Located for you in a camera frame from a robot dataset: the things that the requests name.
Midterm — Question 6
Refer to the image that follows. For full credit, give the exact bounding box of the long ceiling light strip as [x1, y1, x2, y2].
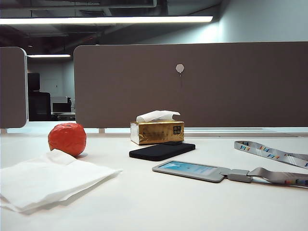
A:
[0, 15, 214, 25]

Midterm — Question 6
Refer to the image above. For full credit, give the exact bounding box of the black office chair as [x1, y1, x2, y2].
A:
[28, 91, 52, 121]

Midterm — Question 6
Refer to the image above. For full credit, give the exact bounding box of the black cabinet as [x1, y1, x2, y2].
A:
[27, 73, 40, 92]

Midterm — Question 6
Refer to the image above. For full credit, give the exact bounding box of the white folded tissue stack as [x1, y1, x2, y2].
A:
[0, 148, 123, 214]

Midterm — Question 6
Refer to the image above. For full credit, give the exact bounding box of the grey left divider panel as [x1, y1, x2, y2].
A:
[0, 46, 27, 129]

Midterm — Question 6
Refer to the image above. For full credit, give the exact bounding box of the grey desk divider panel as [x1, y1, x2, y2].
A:
[73, 41, 308, 128]

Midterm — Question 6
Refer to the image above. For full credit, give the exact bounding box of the gold tissue pack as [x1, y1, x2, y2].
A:
[130, 121, 185, 146]

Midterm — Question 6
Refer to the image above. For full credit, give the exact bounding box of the black computer monitor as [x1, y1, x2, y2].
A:
[52, 103, 71, 113]

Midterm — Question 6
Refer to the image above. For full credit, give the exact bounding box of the short ceiling light strip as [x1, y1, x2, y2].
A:
[26, 53, 72, 58]

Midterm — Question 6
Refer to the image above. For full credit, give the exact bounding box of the grey printed lanyard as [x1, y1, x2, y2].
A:
[227, 140, 308, 187]

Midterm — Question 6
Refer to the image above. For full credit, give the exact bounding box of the grey ID card holder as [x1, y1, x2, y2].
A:
[152, 160, 228, 183]

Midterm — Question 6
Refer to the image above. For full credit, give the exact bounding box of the red wrapped ball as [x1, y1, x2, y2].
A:
[47, 122, 87, 157]

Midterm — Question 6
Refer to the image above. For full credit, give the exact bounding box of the black smartphone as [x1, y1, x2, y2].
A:
[128, 141, 196, 162]

